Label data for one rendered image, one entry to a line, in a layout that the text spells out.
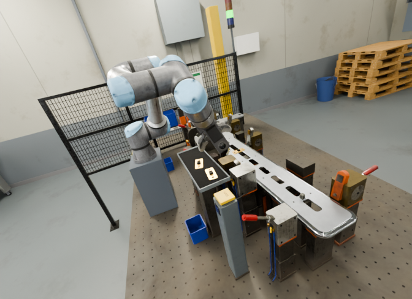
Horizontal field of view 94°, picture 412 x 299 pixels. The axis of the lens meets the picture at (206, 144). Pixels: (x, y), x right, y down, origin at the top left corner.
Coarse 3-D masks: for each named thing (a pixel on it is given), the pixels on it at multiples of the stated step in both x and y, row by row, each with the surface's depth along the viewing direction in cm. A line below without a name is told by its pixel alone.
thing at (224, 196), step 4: (216, 192) 72; (220, 192) 72; (224, 192) 71; (228, 192) 71; (216, 196) 70; (220, 196) 70; (224, 196) 70; (228, 196) 69; (232, 196) 69; (220, 200) 68; (224, 200) 68; (228, 200) 68; (220, 204) 67
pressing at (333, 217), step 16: (240, 144) 136; (240, 160) 118; (256, 160) 114; (256, 176) 101; (288, 176) 96; (272, 192) 88; (288, 192) 87; (304, 192) 85; (320, 192) 83; (304, 208) 77; (336, 208) 74; (304, 224) 72; (320, 224) 70; (336, 224) 69; (352, 224) 69
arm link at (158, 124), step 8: (152, 56) 83; (136, 64) 79; (144, 64) 80; (152, 64) 81; (152, 104) 98; (160, 104) 102; (152, 112) 104; (160, 112) 106; (152, 120) 110; (160, 120) 111; (168, 120) 119; (152, 128) 114; (160, 128) 114; (168, 128) 119; (152, 136) 117; (160, 136) 122
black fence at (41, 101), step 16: (192, 64) 195; (224, 80) 216; (48, 96) 161; (208, 96) 215; (224, 96) 222; (240, 96) 229; (48, 112) 164; (64, 112) 170; (128, 112) 188; (240, 112) 237; (96, 128) 184; (112, 128) 188; (64, 144) 177; (176, 144) 220; (128, 160) 205; (96, 192) 204; (112, 224) 225
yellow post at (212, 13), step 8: (208, 8) 186; (216, 8) 188; (208, 16) 191; (216, 16) 191; (208, 24) 197; (216, 24) 193; (216, 32) 196; (216, 40) 199; (216, 48) 202; (216, 64) 211; (224, 64) 211; (216, 72) 218; (224, 72) 214; (224, 88) 221; (224, 104) 228; (224, 112) 234
